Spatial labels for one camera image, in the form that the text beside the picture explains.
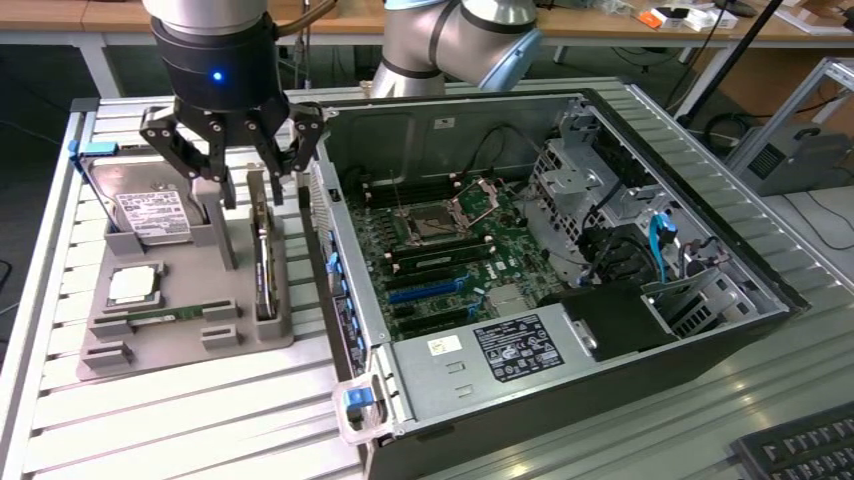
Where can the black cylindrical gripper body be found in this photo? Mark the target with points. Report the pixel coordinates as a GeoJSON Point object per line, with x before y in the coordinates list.
{"type": "Point", "coordinates": [220, 65]}

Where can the graphics card with metal bracket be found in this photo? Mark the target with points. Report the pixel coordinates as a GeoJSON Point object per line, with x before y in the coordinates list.
{"type": "Point", "coordinates": [265, 265]}

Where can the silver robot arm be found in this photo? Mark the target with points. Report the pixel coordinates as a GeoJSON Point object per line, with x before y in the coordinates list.
{"type": "Point", "coordinates": [427, 50]}

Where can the hard disk with blue carrier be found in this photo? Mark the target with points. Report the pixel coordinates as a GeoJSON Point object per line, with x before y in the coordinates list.
{"type": "Point", "coordinates": [133, 175]}

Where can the thin metal locking lever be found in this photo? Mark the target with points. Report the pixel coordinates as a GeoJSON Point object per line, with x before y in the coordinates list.
{"type": "Point", "coordinates": [397, 200]}

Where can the blue card latch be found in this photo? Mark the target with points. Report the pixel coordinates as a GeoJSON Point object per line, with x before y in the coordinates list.
{"type": "Point", "coordinates": [332, 262]}
{"type": "Point", "coordinates": [363, 345]}
{"type": "Point", "coordinates": [344, 287]}
{"type": "Point", "coordinates": [349, 306]}
{"type": "Point", "coordinates": [356, 325]}

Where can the CPU socket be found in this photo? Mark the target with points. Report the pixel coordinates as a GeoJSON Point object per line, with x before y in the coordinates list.
{"type": "Point", "coordinates": [429, 225]}

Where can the grey parts rack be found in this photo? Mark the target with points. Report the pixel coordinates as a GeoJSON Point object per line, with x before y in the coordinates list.
{"type": "Point", "coordinates": [193, 290]}

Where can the metal socket cover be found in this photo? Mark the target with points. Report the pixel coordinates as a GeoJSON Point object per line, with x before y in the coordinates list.
{"type": "Point", "coordinates": [476, 195]}

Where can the wooden desk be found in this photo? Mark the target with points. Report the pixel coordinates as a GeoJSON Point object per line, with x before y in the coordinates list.
{"type": "Point", "coordinates": [40, 15]}

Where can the silver CPU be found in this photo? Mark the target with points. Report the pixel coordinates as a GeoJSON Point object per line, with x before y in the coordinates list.
{"type": "Point", "coordinates": [133, 285]}

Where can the green RAM stick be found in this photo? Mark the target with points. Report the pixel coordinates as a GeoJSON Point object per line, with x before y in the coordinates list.
{"type": "Point", "coordinates": [443, 257]}
{"type": "Point", "coordinates": [167, 315]}

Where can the long black expansion slot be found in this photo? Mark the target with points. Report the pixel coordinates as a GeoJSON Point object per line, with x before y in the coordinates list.
{"type": "Point", "coordinates": [420, 281]}
{"type": "Point", "coordinates": [440, 327]}
{"type": "Point", "coordinates": [433, 316]}

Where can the blue expansion slot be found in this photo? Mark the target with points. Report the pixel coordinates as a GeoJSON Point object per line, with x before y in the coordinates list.
{"type": "Point", "coordinates": [427, 292]}

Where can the green motherboard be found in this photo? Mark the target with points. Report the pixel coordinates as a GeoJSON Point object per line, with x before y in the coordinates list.
{"type": "Point", "coordinates": [520, 250]}

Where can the metal disk bay cage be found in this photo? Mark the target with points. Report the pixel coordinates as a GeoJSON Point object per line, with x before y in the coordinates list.
{"type": "Point", "coordinates": [574, 180]}

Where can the silver chipset heatsink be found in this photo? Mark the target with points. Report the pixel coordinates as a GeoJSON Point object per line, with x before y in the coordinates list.
{"type": "Point", "coordinates": [510, 300]}

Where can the grey power supply unit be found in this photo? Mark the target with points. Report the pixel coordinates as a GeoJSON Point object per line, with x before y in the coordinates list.
{"type": "Point", "coordinates": [433, 380]}

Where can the blue case panel latch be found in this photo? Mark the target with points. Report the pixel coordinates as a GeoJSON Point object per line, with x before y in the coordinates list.
{"type": "Point", "coordinates": [356, 400]}

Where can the orange and black box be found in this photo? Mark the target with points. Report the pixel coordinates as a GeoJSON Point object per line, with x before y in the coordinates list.
{"type": "Point", "coordinates": [660, 19]}

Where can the black stand pole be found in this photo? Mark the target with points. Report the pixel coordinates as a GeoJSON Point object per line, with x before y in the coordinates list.
{"type": "Point", "coordinates": [730, 60]}

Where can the white box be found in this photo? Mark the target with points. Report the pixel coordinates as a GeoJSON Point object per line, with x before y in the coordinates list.
{"type": "Point", "coordinates": [714, 20]}

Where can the grey control box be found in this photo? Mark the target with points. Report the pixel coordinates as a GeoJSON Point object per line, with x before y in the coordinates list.
{"type": "Point", "coordinates": [800, 165]}

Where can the black open PC case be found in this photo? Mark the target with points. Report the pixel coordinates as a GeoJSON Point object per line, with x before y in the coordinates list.
{"type": "Point", "coordinates": [667, 400]}

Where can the white papers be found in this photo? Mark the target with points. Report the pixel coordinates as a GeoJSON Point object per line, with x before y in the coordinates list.
{"type": "Point", "coordinates": [814, 22]}

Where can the brown cardboard piece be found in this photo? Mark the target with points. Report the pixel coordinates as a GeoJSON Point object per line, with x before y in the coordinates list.
{"type": "Point", "coordinates": [830, 10]}

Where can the black keyboard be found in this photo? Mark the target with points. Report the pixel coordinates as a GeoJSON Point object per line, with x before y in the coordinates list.
{"type": "Point", "coordinates": [800, 450]}

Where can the black plastic duct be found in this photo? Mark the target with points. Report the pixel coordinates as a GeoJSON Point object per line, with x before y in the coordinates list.
{"type": "Point", "coordinates": [614, 320]}

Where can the grey perforated metal bracket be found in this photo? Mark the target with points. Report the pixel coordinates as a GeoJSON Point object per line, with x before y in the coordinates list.
{"type": "Point", "coordinates": [700, 310]}

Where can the aluminium profile frame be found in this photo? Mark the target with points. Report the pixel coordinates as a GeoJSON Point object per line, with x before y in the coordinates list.
{"type": "Point", "coordinates": [820, 80]}

